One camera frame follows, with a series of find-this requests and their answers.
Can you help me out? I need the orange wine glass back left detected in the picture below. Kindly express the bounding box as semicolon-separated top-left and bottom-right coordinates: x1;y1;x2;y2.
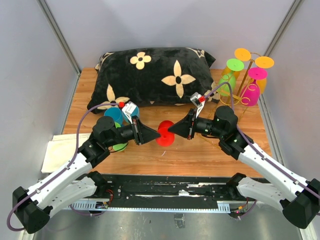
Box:
222;48;251;75

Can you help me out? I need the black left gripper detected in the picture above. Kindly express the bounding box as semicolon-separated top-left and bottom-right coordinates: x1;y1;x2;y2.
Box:
105;115;161;148

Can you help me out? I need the pink wine glass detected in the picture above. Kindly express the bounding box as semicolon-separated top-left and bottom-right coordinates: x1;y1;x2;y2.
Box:
240;67;268;107

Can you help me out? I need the gold wire glass rack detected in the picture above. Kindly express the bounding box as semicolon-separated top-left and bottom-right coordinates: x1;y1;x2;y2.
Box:
197;51;262;151

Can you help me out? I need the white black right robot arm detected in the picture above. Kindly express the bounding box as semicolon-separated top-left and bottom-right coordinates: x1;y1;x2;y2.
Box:
168;106;320;229

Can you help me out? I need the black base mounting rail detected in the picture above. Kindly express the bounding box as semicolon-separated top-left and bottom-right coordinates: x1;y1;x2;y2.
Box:
88;171;253;212

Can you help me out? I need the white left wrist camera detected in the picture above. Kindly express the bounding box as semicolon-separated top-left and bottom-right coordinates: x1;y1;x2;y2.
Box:
121;101;138;125

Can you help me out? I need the blue wine glass front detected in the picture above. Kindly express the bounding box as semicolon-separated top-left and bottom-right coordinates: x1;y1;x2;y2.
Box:
104;107;124;125

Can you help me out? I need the green wine glass left row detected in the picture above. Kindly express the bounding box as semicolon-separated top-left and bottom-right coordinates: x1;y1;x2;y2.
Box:
217;58;245;96

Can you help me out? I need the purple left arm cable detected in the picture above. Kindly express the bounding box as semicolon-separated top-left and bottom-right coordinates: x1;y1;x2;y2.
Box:
6;101;126;232

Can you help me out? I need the orange wine glass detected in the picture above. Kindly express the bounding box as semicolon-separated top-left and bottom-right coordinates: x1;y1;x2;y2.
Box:
222;48;251;75
255;56;275;94

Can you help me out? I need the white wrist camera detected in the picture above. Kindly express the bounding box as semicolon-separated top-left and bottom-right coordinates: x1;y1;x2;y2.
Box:
190;92;206;118
121;101;138;125

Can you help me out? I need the black floral plush pillow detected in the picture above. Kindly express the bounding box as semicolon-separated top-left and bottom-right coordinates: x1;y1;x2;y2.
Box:
87;47;216;114

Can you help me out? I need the red wine glass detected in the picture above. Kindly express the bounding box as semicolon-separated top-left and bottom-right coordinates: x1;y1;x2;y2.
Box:
156;120;175;147

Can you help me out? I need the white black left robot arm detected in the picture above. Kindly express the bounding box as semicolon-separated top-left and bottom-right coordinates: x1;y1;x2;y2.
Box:
10;116;161;234

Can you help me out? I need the blue wine glass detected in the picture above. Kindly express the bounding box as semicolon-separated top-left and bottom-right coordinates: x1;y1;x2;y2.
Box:
124;103;140;121
104;107;124;125

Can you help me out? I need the white folded cloth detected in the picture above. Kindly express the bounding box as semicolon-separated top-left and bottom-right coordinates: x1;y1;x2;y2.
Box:
41;133;77;174

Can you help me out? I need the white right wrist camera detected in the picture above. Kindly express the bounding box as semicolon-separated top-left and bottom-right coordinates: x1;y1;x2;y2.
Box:
190;92;206;118

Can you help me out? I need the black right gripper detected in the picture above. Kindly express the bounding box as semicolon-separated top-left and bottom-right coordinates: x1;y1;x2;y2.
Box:
167;107;225;140

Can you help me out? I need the orange wine glass back right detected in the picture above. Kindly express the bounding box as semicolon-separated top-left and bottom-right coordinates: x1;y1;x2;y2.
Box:
255;56;275;94

